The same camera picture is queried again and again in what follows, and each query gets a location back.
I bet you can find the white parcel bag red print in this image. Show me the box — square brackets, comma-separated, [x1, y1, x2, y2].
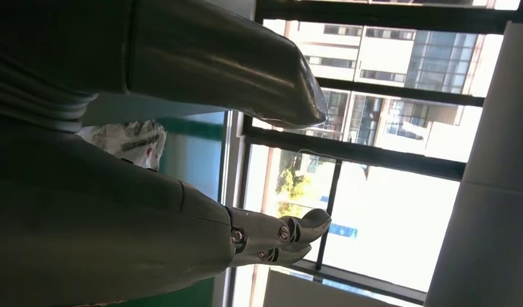
[77, 120, 167, 171]

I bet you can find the dark window frame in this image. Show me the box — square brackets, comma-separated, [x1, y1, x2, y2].
[227, 0, 520, 306]

